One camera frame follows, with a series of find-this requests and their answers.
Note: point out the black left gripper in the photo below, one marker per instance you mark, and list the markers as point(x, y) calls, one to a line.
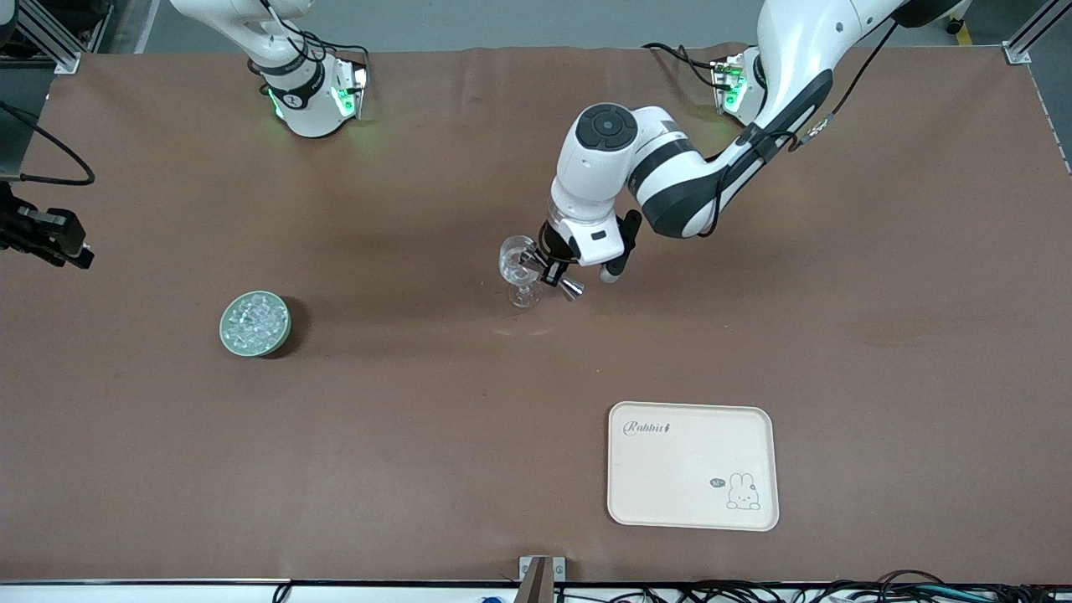
point(554, 251)

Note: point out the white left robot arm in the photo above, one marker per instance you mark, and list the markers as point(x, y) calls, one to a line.
point(603, 167)

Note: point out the green-lit base plate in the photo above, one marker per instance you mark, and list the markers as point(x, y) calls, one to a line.
point(350, 88)
point(729, 84)

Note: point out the clear ice cubes pile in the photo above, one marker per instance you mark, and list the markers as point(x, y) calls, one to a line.
point(254, 321)

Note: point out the clear wine glass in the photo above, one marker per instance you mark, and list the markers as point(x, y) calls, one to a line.
point(512, 266)

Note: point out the steel double jigger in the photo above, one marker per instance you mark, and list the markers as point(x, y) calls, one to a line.
point(573, 289)

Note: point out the grey metal table bracket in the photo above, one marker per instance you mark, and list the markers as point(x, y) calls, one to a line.
point(559, 568)

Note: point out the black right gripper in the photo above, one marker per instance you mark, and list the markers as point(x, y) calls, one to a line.
point(27, 230)

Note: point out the green-lit right base plate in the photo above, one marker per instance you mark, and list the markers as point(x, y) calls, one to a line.
point(350, 88)

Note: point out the green round bowl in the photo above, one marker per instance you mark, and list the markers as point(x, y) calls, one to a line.
point(255, 345)

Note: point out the brown camera post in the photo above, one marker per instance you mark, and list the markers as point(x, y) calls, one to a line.
point(536, 582)

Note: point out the green-lit left base plate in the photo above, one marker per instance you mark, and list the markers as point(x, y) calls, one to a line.
point(729, 84)

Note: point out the aluminium frame foot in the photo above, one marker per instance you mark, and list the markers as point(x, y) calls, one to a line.
point(1026, 42)

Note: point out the aluminium frame profile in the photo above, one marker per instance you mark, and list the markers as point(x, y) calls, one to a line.
point(46, 38)

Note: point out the brown table cover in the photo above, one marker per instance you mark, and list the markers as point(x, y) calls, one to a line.
point(402, 435)

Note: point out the cream rabbit print tray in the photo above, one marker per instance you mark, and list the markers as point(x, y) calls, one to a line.
point(692, 466)

